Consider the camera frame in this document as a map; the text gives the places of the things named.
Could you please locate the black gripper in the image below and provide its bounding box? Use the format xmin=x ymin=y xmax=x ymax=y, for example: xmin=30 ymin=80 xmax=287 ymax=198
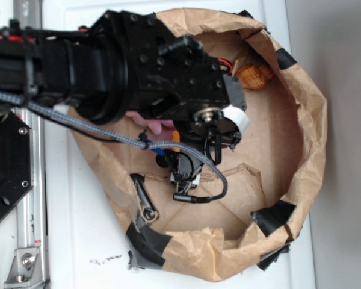
xmin=158 ymin=36 xmax=249 ymax=165

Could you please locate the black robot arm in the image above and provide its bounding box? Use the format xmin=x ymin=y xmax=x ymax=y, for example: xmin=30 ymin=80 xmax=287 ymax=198
xmin=0 ymin=11 xmax=250 ymax=158

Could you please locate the pink plush bunny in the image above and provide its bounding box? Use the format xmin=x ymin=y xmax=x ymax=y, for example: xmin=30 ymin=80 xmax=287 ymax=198
xmin=125 ymin=111 xmax=176 ymax=135

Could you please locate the brown paper bag bin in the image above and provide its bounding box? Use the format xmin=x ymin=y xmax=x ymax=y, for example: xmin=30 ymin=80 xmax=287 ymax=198
xmin=74 ymin=8 xmax=327 ymax=282

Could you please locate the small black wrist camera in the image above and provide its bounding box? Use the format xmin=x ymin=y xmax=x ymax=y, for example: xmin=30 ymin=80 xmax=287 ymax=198
xmin=156 ymin=149 xmax=203 ymax=195

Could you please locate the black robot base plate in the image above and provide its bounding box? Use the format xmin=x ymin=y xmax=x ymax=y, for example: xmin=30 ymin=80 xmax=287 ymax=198
xmin=0 ymin=112 xmax=32 ymax=223

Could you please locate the aluminium extrusion rail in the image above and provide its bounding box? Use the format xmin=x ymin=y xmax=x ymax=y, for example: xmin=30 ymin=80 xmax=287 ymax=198
xmin=3 ymin=0 xmax=51 ymax=289

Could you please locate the red and black wire bundle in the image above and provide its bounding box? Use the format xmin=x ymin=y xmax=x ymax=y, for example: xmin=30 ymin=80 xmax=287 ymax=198
xmin=0 ymin=25 xmax=88 ymax=42

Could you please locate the grey braided cable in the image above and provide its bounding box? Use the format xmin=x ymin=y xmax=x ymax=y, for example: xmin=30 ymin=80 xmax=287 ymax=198
xmin=0 ymin=89 xmax=229 ymax=203

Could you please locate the metal corner bracket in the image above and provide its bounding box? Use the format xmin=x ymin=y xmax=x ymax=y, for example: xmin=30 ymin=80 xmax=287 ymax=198
xmin=4 ymin=247 xmax=43 ymax=288

